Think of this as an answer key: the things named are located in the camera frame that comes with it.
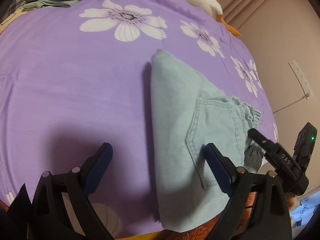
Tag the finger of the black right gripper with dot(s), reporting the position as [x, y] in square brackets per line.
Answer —
[274, 152]

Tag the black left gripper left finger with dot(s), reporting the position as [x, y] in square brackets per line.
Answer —
[50, 219]

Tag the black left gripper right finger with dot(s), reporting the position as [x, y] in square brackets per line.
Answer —
[270, 217]

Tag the light blue strawberry pants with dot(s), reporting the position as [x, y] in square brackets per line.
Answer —
[189, 112]

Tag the person's right hand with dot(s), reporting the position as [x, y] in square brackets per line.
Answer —
[291, 200]

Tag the purple floral bed sheet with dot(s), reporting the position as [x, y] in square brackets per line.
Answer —
[73, 78]

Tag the yellow cartoon print cloth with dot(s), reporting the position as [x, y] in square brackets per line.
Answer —
[19, 12]

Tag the folded green garment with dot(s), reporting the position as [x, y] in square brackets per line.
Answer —
[27, 6]

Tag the white wall power strip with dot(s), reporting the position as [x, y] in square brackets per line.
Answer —
[301, 78]

